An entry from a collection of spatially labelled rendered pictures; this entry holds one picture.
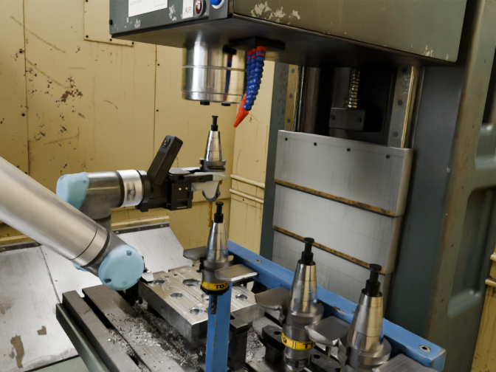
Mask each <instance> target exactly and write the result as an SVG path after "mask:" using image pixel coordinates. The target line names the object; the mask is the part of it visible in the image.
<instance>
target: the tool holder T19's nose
mask: <svg viewBox="0 0 496 372"><path fill-rule="evenodd" d="M282 358H283V361H284V362H285V363H286V364H287V365H288V367H289V368H290V369H291V370H292V371H301V370H303V369H304V368H305V367H307V366H308V365H309V363H310V361H311V353H310V350H308V351H296V350H293V349H291V348H288V347H285V349H284V351H283V356H282Z"/></svg>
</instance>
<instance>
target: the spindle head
mask: <svg viewBox="0 0 496 372"><path fill-rule="evenodd" d="M204 1H205V11H204V14H203V15H202V16H201V17H198V16H196V14H195V13H194V6H193V17H189V18H183V0H168V7H166V8H163V9H160V10H154V11H150V12H147V13H142V14H139V15H133V16H130V17H128V9H129V0H109V34H110V35H112V36H111V38H116V39H121V40H126V41H136V42H141V43H147V44H156V45H161V46H167V47H176V48H182V45H183V44H184V43H190V42H206V43H219V44H229V41H231V40H238V39H246V38H260V39H264V40H268V41H276V42H280V43H285V44H286V45H285V50H284V51H278V52H266V56H265V61H272V62H278V63H287V64H292V65H298V66H307V67H313V68H335V67H397V66H455V63H454V62H456V60H457V57H458V49H459V44H460V39H461V31H462V26H463V22H464V13H465V9H466V0H229V4H228V17H227V18H220V19H216V20H211V21H209V7H210V0H204Z"/></svg>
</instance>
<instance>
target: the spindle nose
mask: <svg viewBox="0 0 496 372"><path fill-rule="evenodd" d="M247 66H248V64H247V52H245V51H242V50H238V49H231V48H229V44H219V43H206V42H190V43H184V44H183V45H182V81H181V91H182V99H183V100H192V101H201V102H211V103H232V104H241V101H242V100H243V97H244V94H245V92H246V90H247V76H248V75H247Z"/></svg>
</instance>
